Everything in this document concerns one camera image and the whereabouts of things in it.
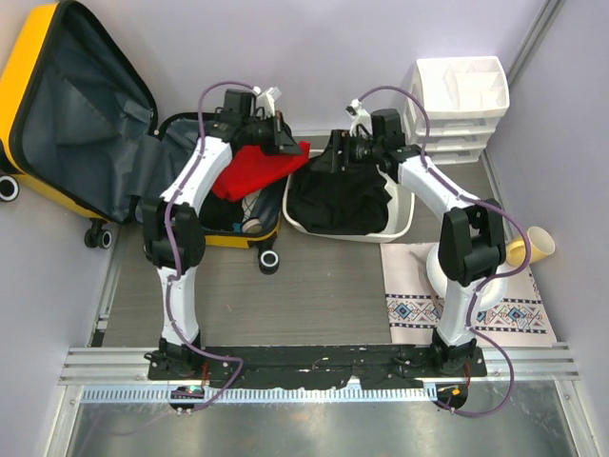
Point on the white drawer organizer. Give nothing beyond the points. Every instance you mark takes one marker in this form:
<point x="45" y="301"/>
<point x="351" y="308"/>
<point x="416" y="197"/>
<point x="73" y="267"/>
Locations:
<point x="464" y="98"/>

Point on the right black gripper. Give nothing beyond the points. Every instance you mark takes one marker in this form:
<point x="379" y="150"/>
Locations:
<point x="331" y="161"/>

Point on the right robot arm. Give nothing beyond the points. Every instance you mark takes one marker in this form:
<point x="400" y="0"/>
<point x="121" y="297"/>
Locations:
<point x="466" y="265"/>

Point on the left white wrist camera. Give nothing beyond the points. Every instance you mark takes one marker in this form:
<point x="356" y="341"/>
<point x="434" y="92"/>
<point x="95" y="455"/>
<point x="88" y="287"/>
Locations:
<point x="266" y="100"/>

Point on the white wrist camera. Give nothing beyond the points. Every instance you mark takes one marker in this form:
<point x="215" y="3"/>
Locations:
<point x="266" y="100"/>
<point x="360" y="117"/>

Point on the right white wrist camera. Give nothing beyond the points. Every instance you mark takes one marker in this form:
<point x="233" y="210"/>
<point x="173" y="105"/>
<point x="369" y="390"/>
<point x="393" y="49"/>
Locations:
<point x="360" y="117"/>

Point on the yellow Pikachu suitcase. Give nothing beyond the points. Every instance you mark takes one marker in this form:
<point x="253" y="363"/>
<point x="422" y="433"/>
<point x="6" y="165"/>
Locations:
<point x="79" y="124"/>

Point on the yellow mug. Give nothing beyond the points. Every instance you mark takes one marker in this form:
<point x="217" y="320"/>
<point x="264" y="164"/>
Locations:
<point x="538" y="243"/>

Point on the grey cable duct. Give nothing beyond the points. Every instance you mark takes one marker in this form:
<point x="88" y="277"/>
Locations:
<point x="176" y="395"/>

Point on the white round plate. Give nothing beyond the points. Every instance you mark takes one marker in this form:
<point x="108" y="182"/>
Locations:
<point x="490" y="295"/>

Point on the black garment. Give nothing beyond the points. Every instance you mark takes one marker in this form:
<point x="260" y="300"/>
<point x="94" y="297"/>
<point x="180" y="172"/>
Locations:
<point x="347" y="203"/>
<point x="218" y="214"/>

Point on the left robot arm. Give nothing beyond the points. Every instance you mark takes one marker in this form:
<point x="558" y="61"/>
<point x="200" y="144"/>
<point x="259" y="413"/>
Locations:
<point x="175" y="239"/>

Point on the aluminium frame rail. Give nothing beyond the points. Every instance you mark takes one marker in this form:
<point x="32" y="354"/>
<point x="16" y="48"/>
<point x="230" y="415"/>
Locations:
<point x="99" y="366"/>

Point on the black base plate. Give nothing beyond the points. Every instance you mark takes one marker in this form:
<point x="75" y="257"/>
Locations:
<point x="311" y="367"/>

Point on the patterned placemat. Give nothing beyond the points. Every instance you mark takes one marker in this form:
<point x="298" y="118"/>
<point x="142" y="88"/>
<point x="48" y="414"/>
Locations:
<point x="414" y="308"/>

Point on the white plastic basin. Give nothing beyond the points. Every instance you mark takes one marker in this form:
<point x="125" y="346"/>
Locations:
<point x="401" y="212"/>

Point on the red garment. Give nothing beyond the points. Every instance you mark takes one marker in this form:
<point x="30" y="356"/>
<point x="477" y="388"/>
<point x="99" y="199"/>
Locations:
<point x="252" y="170"/>

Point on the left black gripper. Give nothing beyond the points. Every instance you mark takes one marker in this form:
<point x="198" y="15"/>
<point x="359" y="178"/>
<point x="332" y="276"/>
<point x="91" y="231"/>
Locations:
<point x="286" y="144"/>

